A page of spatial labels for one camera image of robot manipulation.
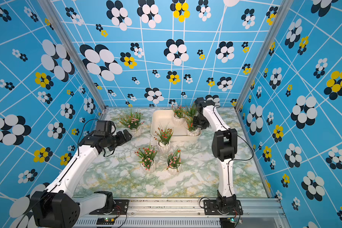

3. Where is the red flower pot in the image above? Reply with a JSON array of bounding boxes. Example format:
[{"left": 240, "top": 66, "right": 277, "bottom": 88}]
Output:
[
  {"left": 185, "top": 116, "right": 201, "bottom": 136},
  {"left": 155, "top": 125, "right": 174, "bottom": 154}
]

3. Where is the orange flower pot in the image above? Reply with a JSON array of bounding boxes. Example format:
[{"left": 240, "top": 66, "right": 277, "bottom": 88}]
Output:
[{"left": 184, "top": 102, "right": 198, "bottom": 118}]

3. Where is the small pink flower pot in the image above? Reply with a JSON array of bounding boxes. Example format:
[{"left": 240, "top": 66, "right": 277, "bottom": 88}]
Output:
[{"left": 172, "top": 106, "right": 185, "bottom": 126}]

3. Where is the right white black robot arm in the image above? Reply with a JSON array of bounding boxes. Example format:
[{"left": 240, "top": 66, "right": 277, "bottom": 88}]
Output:
[{"left": 192, "top": 97, "right": 237, "bottom": 214}]

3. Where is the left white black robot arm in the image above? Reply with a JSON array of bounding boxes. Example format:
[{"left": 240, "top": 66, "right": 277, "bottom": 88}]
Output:
[{"left": 29, "top": 130, "right": 132, "bottom": 228}]

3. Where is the cream plastic storage box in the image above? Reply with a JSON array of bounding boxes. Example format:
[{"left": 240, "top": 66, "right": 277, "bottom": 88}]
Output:
[{"left": 151, "top": 110, "right": 201, "bottom": 141}]

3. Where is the left green circuit board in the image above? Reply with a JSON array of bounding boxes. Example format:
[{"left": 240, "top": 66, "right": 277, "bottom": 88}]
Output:
[{"left": 96, "top": 218, "right": 116, "bottom": 226}]

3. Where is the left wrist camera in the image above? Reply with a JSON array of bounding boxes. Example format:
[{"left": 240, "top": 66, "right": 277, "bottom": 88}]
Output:
[{"left": 93, "top": 121, "right": 116, "bottom": 137}]

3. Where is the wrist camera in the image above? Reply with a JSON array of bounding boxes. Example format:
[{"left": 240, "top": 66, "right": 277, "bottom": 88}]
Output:
[
  {"left": 93, "top": 121, "right": 116, "bottom": 137},
  {"left": 194, "top": 97, "right": 207, "bottom": 112}
]

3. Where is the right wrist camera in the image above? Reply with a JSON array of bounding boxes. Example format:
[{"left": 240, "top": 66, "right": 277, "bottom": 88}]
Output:
[{"left": 194, "top": 97, "right": 207, "bottom": 112}]

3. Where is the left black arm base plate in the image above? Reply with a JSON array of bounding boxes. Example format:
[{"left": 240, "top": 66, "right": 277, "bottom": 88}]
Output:
[{"left": 90, "top": 199, "right": 130, "bottom": 215}]

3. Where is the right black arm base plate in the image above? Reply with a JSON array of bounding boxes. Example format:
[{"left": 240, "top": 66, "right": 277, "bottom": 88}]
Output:
[{"left": 201, "top": 199, "right": 244, "bottom": 216}]

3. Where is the aluminium front rail frame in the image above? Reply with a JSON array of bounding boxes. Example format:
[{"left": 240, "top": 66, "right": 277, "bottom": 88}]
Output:
[{"left": 72, "top": 198, "right": 290, "bottom": 228}]

